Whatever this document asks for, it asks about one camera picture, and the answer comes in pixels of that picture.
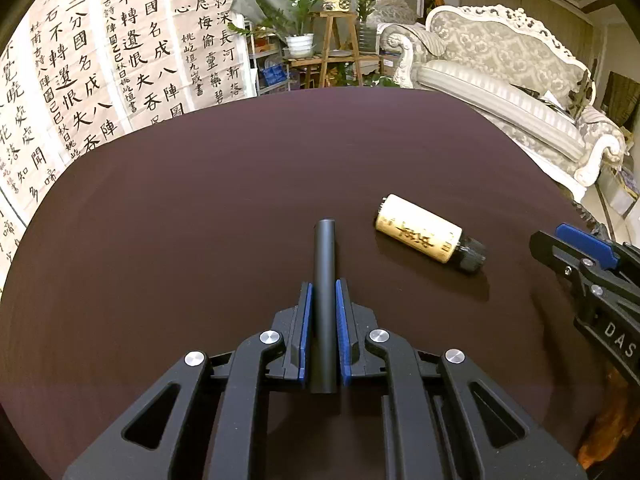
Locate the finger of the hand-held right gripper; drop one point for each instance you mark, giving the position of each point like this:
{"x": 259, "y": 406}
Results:
{"x": 555, "y": 252}
{"x": 585, "y": 240}

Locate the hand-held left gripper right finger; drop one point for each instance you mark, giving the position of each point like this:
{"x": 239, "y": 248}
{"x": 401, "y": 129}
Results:
{"x": 342, "y": 330}

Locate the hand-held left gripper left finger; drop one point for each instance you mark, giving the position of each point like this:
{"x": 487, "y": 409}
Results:
{"x": 305, "y": 330}

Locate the black tube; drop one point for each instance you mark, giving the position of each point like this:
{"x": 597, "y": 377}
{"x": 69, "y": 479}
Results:
{"x": 322, "y": 270}

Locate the gold label small bottle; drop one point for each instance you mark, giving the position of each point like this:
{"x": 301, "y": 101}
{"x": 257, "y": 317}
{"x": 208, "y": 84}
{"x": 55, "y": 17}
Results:
{"x": 420, "y": 232}

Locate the grey storage box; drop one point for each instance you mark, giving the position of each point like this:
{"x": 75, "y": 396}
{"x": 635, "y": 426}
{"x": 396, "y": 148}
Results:
{"x": 617, "y": 192}

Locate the orange brown crumpled object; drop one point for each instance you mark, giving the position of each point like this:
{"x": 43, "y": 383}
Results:
{"x": 607, "y": 425}

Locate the dark patterned panel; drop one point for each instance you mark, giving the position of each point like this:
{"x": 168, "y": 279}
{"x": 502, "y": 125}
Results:
{"x": 622, "y": 100}

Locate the dark toy gun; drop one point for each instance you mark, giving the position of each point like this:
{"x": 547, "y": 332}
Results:
{"x": 580, "y": 95}

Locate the white paper sheet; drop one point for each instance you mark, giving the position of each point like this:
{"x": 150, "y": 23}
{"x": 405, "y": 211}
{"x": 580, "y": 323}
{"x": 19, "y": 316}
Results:
{"x": 550, "y": 99}

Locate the white ornate grey sofa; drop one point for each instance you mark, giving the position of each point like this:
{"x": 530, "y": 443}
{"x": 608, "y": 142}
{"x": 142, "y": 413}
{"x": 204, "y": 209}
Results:
{"x": 500, "y": 100}

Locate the small green floor plant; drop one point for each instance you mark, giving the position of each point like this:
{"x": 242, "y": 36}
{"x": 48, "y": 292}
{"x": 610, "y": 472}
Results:
{"x": 382, "y": 81}

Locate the grey striped sofa throw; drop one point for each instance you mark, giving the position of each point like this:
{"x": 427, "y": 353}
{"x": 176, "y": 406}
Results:
{"x": 422, "y": 40}

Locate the blue plastic crate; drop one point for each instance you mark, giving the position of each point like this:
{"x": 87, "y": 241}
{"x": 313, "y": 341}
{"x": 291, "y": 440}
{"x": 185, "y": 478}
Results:
{"x": 275, "y": 75}

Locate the metal shelf rack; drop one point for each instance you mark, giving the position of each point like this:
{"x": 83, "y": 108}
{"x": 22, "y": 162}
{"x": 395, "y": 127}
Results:
{"x": 260, "y": 60}

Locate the white flowerpot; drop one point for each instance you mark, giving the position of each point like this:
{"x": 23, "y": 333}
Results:
{"x": 300, "y": 46}

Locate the wooden plant stand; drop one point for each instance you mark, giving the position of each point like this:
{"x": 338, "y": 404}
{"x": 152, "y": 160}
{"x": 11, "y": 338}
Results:
{"x": 330, "y": 45}

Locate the white ornate armchair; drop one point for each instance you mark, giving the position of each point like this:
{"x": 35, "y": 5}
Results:
{"x": 395, "y": 7}

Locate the green fern plant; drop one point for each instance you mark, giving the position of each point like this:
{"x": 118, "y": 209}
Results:
{"x": 305, "y": 0}

